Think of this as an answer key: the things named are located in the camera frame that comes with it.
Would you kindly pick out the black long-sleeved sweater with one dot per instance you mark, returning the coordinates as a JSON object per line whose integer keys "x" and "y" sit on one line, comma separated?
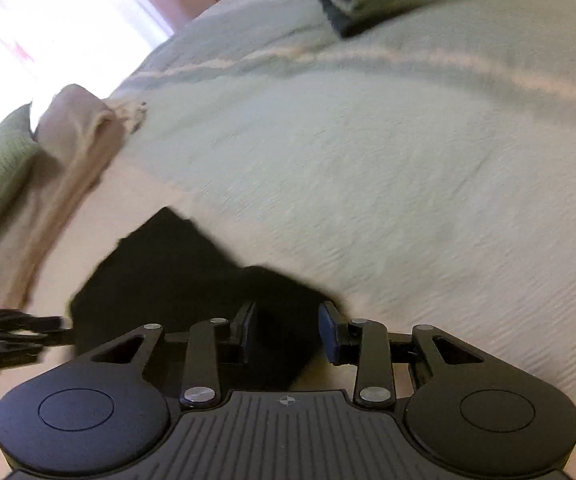
{"x": 177, "y": 280}

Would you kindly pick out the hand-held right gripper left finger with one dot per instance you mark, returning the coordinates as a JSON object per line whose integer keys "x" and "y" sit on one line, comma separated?
{"x": 248, "y": 332}

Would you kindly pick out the pale striped bed cover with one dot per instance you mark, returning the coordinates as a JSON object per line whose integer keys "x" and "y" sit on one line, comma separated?
{"x": 393, "y": 185}

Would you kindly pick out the beige folded blanket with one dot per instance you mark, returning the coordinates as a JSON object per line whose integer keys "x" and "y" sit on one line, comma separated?
{"x": 77, "y": 145}

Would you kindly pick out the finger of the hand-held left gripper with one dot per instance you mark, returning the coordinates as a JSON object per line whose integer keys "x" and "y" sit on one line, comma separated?
{"x": 22, "y": 332}

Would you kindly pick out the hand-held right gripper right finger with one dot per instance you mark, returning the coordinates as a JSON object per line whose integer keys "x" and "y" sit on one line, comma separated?
{"x": 329, "y": 332}

